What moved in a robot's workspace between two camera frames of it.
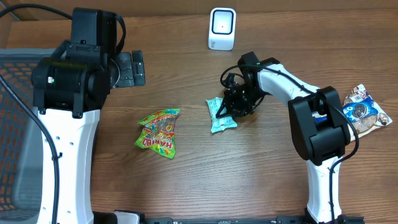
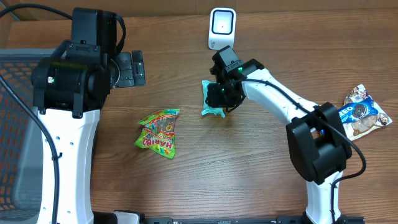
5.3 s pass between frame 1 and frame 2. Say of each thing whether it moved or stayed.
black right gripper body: moved
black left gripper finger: stayed
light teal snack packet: moved
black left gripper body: stayed
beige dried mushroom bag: stayed
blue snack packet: stayed
